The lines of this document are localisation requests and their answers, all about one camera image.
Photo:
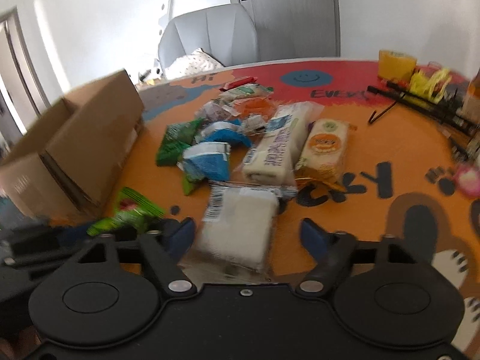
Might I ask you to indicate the white bread clear package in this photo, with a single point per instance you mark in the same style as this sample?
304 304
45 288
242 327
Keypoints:
238 225

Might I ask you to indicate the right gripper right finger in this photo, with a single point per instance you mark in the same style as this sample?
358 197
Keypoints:
332 252

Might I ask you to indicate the yellow plastic bag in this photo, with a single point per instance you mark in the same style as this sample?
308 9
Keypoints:
430 85

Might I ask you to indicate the green snack packet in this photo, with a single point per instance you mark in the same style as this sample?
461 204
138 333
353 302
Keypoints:
177 138
133 210

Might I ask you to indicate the grey armchair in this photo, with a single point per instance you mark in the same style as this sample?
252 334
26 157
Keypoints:
225 32

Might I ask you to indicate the orange label rice cake pack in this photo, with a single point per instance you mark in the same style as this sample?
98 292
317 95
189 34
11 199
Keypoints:
323 156

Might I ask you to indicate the black folding stand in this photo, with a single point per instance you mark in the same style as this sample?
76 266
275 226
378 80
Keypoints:
442 112

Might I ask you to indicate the green label pastry packet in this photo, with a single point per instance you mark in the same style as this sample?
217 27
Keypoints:
251 90

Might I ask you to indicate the orange snack packet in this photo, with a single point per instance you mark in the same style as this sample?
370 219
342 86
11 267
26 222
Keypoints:
255 106

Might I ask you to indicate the brown cardboard box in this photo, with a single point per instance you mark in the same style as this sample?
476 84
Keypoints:
68 162

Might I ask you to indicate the dark brown cake packet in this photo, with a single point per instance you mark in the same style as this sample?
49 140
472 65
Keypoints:
215 110

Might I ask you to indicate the white dotted pillow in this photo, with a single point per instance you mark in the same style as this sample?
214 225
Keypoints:
192 64

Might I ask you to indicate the grey door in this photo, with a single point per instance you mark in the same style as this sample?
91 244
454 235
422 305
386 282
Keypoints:
293 29

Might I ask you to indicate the pink pixel keychain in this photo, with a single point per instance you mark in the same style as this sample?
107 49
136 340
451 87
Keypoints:
467 180

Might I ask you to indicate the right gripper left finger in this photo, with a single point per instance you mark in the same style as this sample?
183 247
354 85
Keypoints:
163 249

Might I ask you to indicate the long white cake package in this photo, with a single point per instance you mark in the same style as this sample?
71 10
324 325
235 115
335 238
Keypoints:
273 159

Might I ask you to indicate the blue snack packet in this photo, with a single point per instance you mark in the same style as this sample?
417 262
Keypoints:
230 132
208 160

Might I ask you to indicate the red snack bar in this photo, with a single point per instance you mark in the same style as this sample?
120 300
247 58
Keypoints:
241 81

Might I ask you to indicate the white perforated board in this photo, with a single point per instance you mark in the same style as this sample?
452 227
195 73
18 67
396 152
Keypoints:
166 7

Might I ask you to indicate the yellow tape roll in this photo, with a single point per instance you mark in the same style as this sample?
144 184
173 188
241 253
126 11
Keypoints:
395 66

